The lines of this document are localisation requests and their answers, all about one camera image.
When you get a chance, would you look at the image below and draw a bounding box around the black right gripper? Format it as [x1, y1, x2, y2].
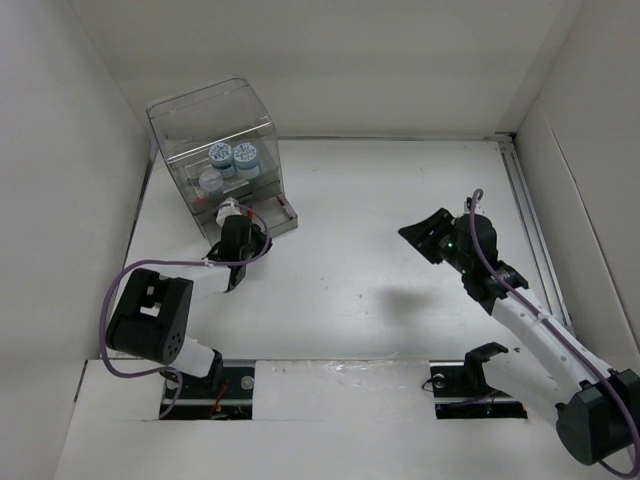
[397, 207, 471, 275]

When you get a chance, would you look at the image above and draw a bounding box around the blue jar front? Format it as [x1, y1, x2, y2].
[233, 142, 260, 179]

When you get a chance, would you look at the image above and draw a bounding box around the blue jar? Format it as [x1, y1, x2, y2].
[233, 142, 260, 179]
[208, 142, 236, 179]

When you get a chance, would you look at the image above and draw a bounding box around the blue jar back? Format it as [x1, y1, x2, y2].
[208, 142, 236, 179]

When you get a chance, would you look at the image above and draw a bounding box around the clear plastic organizer box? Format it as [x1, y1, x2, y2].
[146, 76, 298, 244]

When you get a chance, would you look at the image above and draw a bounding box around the pink cap highlighter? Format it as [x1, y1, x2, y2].
[192, 197, 209, 207]

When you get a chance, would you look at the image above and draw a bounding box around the red gel pen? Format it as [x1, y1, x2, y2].
[276, 195, 297, 221]

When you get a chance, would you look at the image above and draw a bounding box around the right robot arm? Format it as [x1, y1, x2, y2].
[398, 208, 639, 466]

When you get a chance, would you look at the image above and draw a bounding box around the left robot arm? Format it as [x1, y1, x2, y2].
[99, 214, 272, 397]

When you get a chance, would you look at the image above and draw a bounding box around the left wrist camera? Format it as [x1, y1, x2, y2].
[215, 197, 247, 227]

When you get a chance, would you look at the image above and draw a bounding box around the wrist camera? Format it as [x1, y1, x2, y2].
[215, 197, 247, 227]
[464, 190, 484, 215]

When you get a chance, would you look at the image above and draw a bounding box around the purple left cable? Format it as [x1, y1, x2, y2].
[97, 204, 274, 419]

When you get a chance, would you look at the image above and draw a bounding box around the purple cable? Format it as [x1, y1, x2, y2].
[468, 188, 640, 476]
[97, 204, 274, 419]

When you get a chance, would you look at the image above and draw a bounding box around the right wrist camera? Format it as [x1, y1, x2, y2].
[464, 190, 484, 215]

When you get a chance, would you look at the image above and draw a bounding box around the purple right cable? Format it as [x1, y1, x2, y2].
[468, 188, 640, 476]

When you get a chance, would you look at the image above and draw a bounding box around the aluminium rail right side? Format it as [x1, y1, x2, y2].
[494, 134, 575, 335]

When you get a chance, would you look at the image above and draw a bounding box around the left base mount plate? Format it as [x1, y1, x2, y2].
[163, 360, 256, 421]

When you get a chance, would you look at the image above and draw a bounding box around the base mount plate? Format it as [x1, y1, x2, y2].
[422, 360, 528, 420]
[163, 360, 256, 421]

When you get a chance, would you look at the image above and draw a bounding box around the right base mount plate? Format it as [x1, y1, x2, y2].
[422, 360, 528, 420]

